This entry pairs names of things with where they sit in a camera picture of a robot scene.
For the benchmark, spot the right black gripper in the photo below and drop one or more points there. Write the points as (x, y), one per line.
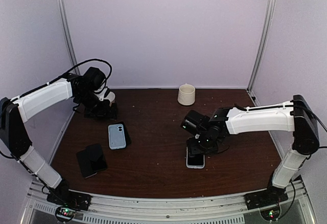
(194, 149)

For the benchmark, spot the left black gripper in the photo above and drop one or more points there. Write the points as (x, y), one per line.
(102, 113)

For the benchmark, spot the lavender phone case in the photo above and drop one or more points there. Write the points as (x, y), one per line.
(190, 166)

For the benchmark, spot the silver edged black smartphone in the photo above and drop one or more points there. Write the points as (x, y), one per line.
(195, 160)

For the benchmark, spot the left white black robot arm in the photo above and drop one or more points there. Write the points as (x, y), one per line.
(37, 104)

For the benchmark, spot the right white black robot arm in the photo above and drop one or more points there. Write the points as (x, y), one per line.
(293, 116)

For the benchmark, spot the black smartphone under blue case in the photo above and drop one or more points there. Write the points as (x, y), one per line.
(127, 135)

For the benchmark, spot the light blue phone case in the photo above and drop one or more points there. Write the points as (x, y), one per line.
(116, 136)

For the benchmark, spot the black smartphone top of stack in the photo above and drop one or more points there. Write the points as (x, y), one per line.
(96, 157)

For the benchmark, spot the cream ribbed cup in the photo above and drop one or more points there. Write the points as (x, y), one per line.
(186, 95)

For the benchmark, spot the black smartphone under stack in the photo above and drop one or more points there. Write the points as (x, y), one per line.
(85, 164)

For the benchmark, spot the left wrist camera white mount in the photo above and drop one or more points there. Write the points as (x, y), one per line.
(107, 96)

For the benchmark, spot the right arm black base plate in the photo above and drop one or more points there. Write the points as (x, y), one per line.
(264, 198)

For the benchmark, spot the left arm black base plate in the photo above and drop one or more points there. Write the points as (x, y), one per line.
(71, 199)

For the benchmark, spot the aluminium front rail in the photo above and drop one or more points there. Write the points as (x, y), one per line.
(230, 208)

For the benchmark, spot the left aluminium corner post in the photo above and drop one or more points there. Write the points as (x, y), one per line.
(66, 31)

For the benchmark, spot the aluminium corner post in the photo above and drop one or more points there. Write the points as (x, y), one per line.
(66, 31)
(262, 44)

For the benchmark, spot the right aluminium corner post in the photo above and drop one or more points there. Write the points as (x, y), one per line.
(262, 44)

